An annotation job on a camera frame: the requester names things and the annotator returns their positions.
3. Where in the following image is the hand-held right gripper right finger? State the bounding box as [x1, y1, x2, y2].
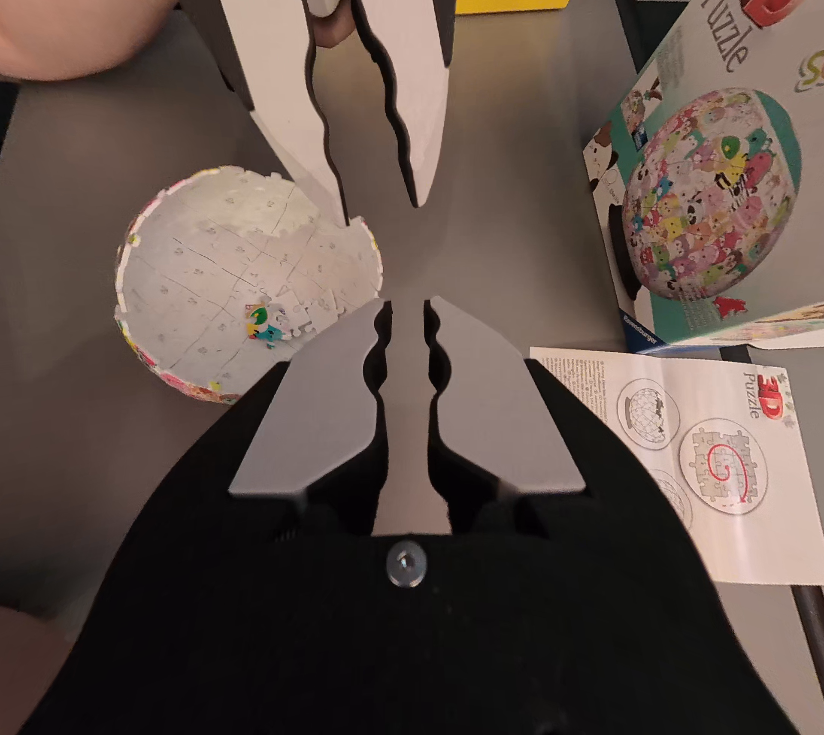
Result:
[422, 295, 588, 499]

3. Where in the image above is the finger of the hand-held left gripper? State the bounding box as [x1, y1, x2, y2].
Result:
[208, 0, 353, 229]
[349, 0, 453, 209]

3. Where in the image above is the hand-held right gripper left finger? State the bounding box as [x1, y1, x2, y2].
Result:
[228, 299, 395, 501]

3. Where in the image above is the colourful puzzle ball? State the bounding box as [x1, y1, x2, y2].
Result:
[115, 165, 385, 406]

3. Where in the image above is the person's right forearm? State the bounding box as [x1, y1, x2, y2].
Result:
[0, 605, 75, 735]

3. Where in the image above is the upturned white puzzle piece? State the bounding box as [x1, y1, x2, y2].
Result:
[270, 286, 340, 341]

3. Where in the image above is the puzzle ball cardboard box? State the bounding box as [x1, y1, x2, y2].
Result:
[582, 0, 824, 357]

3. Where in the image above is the person's left hand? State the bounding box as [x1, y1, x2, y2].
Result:
[312, 0, 356, 50]

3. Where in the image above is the white instruction leaflet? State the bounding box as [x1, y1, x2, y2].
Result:
[529, 347, 824, 588]

